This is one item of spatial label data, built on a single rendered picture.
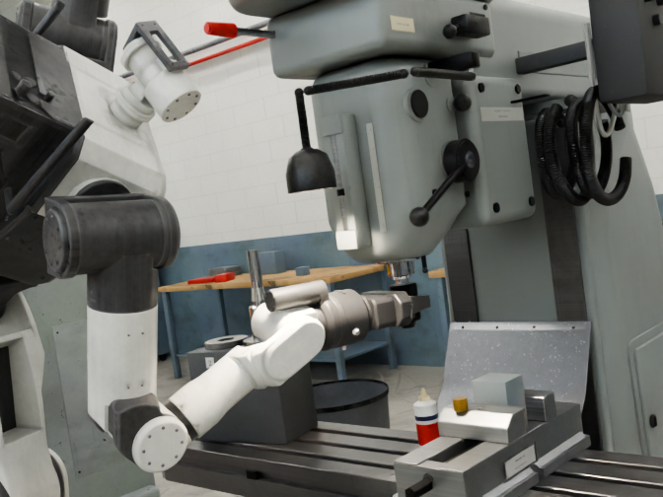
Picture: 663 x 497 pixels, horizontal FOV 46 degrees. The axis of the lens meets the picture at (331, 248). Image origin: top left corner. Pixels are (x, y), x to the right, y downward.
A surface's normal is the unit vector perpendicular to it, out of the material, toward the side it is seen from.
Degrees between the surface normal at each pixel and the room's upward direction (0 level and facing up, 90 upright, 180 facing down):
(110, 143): 58
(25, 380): 90
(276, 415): 90
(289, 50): 90
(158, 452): 104
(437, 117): 90
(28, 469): 80
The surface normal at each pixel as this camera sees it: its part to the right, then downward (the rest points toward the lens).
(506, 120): 0.75, -0.07
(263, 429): -0.50, 0.11
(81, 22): 0.43, 0.04
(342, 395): -0.16, 0.01
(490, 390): -0.68, 0.13
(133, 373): 0.59, 0.21
